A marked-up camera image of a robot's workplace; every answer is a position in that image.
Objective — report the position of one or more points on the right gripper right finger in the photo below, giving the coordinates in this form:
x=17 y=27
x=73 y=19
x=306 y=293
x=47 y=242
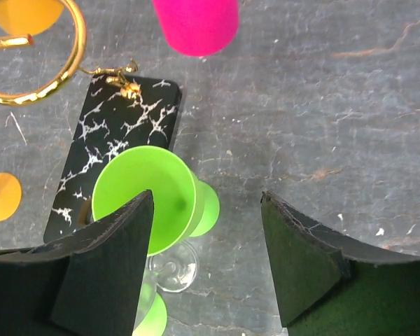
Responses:
x=327 y=283

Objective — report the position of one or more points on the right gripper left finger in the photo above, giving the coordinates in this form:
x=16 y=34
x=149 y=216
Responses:
x=86 y=283

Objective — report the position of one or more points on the green goblet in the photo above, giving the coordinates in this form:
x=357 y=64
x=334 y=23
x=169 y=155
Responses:
x=184 y=206
x=151 y=314

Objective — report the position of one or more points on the orange goblet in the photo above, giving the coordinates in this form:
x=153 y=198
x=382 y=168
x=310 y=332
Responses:
x=10 y=195
x=29 y=16

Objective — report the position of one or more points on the gold wine glass rack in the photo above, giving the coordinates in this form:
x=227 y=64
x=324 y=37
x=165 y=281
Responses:
x=62 y=121

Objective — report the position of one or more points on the magenta goblet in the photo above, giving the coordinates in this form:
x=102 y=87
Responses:
x=198 y=28

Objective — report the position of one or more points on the clear wine glass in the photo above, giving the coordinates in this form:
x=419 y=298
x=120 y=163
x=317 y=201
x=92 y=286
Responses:
x=174 y=268

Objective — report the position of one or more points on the green goblet front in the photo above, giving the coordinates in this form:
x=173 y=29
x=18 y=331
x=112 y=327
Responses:
x=151 y=314

